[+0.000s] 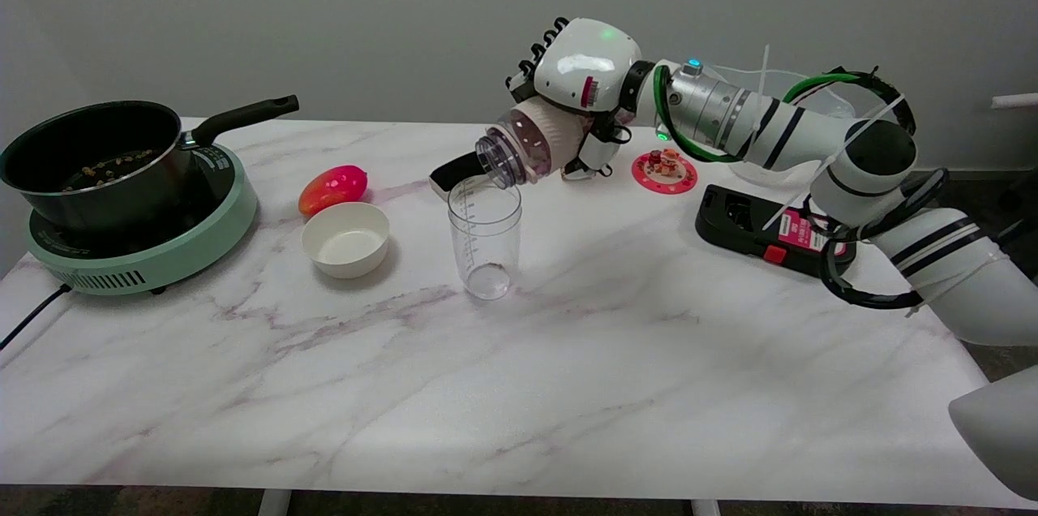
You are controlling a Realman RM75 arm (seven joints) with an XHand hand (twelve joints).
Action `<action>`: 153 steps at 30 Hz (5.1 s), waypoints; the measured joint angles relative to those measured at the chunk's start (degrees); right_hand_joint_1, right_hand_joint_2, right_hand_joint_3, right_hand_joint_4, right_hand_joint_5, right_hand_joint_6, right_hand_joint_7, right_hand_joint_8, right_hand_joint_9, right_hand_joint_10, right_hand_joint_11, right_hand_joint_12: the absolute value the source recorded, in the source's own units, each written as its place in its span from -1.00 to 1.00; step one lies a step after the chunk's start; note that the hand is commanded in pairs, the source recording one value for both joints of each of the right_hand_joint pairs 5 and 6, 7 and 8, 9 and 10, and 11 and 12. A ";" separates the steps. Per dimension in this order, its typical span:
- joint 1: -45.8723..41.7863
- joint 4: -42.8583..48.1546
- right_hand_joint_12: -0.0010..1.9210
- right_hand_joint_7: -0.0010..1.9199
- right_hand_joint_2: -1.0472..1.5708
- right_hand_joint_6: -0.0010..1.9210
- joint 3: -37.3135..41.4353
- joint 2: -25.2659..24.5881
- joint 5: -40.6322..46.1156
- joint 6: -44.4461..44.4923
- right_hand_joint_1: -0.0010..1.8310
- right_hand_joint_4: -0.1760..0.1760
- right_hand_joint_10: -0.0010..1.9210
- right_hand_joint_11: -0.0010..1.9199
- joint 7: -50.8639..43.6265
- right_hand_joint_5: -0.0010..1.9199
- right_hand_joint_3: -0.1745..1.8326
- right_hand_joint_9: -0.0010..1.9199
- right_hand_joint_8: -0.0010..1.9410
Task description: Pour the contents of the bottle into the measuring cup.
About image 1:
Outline pink round toy plate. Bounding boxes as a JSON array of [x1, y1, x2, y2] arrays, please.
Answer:
[[632, 147, 699, 196]]

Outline white bowl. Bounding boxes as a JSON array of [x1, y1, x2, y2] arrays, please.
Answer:
[[302, 202, 391, 280]]

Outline red orange toy mango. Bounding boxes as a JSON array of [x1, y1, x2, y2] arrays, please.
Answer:
[[298, 165, 369, 217]]

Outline black device with red label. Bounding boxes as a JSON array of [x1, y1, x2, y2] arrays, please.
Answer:
[[695, 184, 858, 280]]

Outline green robot cable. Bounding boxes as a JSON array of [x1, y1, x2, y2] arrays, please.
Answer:
[[653, 64, 860, 164]]

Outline large translucent plastic jug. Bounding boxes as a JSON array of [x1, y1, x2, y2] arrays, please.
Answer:
[[704, 66, 857, 186]]

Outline clear bottle with beige sleeve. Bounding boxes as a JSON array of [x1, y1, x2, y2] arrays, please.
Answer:
[[474, 98, 597, 190]]

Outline black power cord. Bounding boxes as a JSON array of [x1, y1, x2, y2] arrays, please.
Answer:
[[0, 283, 72, 351]]

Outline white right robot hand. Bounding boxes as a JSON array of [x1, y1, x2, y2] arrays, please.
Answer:
[[504, 16, 654, 181]]

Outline mint green induction cooker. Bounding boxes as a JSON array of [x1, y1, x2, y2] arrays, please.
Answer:
[[23, 141, 259, 296]]

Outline black saucepan with handle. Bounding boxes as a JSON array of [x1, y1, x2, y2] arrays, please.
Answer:
[[0, 95, 300, 234]]

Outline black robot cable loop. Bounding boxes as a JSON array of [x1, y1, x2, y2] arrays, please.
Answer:
[[799, 66, 950, 310]]

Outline long white zip tie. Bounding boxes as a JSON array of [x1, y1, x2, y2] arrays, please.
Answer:
[[762, 94, 906, 230]]

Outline black and white sponge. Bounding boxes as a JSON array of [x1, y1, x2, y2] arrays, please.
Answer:
[[429, 151, 487, 200]]

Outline clear tall measuring cup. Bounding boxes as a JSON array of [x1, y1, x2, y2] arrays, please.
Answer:
[[448, 175, 523, 302]]

